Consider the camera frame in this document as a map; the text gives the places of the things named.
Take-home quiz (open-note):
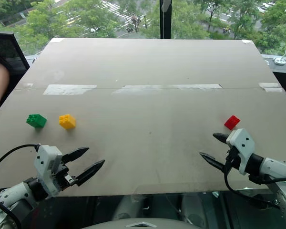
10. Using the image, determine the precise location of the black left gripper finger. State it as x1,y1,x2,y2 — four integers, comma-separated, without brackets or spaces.
75,159,106,187
61,147,90,165

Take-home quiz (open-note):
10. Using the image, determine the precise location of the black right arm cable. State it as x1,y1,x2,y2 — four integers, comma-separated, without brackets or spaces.
224,162,282,210

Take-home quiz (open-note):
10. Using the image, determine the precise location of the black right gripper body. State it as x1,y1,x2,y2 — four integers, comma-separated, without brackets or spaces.
225,146,241,169

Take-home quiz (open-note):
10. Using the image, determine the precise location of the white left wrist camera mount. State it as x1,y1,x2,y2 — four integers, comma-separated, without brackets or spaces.
33,145,63,198

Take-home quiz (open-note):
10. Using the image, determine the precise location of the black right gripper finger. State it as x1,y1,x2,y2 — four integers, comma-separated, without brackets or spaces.
212,132,230,145
199,152,227,172

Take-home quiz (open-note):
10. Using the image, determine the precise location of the short clear tape strip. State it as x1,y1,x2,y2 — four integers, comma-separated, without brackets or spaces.
258,82,284,93

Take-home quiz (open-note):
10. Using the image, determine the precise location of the red toy brick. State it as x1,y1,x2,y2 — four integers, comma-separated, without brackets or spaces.
224,115,242,131

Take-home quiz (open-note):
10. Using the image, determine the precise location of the black window frame post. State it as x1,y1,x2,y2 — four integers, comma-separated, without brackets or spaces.
159,0,174,40

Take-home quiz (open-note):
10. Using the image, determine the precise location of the long clear tape strip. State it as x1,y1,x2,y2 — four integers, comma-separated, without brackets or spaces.
111,83,223,95

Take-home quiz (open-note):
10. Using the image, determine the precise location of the grey robot torso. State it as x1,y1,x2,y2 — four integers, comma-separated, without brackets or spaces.
85,218,197,229

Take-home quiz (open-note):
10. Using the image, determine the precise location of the yellow toy brick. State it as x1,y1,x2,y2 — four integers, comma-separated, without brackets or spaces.
59,114,77,130

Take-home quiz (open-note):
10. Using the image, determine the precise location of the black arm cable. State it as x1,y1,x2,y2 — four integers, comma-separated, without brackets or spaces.
224,162,282,210
0,143,41,175

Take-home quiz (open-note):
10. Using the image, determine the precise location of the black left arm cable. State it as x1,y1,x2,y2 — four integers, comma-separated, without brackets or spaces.
0,143,41,175

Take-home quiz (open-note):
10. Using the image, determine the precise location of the black mesh office chair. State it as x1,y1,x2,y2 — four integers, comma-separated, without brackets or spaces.
0,31,31,115

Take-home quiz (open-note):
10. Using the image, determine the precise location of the wide clear tape strip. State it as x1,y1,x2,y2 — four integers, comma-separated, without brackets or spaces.
43,84,98,96

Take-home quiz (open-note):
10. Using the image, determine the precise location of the white blind cord pull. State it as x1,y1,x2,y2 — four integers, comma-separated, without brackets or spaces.
161,0,173,12

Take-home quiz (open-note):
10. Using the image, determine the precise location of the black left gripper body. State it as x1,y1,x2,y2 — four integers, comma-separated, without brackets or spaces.
52,162,77,192

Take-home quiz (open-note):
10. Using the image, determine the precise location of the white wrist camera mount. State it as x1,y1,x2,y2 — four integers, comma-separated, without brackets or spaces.
33,145,63,198
225,128,256,176

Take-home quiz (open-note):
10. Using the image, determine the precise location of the green toy brick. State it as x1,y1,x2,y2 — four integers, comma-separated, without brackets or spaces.
26,114,48,128

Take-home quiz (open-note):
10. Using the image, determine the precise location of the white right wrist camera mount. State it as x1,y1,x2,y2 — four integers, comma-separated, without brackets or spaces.
225,128,256,176

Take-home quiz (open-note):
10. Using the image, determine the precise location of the white window handle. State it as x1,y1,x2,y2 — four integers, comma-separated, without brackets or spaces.
273,49,286,66

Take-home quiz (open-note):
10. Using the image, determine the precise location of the brown cardboard sheet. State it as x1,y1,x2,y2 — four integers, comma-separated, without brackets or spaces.
0,87,286,198
14,37,282,90

